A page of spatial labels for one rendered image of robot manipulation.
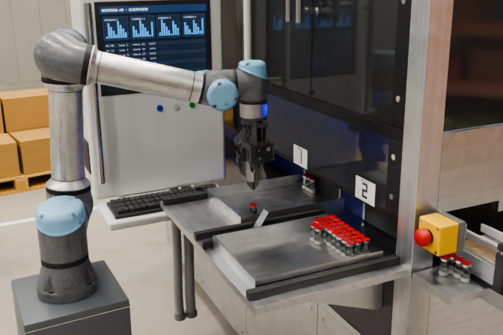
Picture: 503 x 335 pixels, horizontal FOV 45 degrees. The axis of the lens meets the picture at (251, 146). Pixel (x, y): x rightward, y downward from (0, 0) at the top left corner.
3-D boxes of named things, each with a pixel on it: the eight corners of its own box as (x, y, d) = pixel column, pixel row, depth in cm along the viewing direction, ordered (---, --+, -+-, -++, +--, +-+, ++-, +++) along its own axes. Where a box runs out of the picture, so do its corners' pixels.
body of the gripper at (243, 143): (249, 167, 161) (248, 123, 157) (236, 158, 168) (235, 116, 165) (275, 162, 164) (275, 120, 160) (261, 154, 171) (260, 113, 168)
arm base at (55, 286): (42, 309, 144) (37, 272, 141) (32, 283, 157) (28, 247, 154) (105, 294, 151) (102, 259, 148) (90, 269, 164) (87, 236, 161)
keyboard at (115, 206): (215, 188, 222) (215, 181, 221) (230, 200, 209) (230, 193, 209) (106, 205, 205) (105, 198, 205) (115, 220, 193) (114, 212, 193)
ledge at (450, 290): (457, 268, 148) (458, 261, 147) (498, 292, 136) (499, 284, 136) (412, 280, 142) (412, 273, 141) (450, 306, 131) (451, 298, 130)
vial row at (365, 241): (332, 229, 165) (333, 214, 164) (370, 256, 149) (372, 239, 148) (325, 231, 164) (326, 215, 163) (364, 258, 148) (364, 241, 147)
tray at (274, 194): (302, 182, 203) (302, 173, 202) (344, 209, 180) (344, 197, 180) (207, 199, 190) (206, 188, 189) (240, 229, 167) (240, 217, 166)
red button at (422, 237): (424, 240, 136) (425, 223, 135) (436, 247, 133) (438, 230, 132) (411, 243, 135) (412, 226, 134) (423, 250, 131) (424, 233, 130)
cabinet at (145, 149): (209, 167, 247) (203, -32, 226) (227, 181, 230) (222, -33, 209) (84, 185, 227) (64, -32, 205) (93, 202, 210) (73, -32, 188)
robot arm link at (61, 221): (35, 266, 144) (28, 214, 141) (44, 242, 157) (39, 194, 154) (86, 262, 146) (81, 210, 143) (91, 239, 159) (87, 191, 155)
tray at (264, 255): (326, 225, 169) (326, 213, 168) (382, 263, 146) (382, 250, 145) (212, 247, 155) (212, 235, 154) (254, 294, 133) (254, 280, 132)
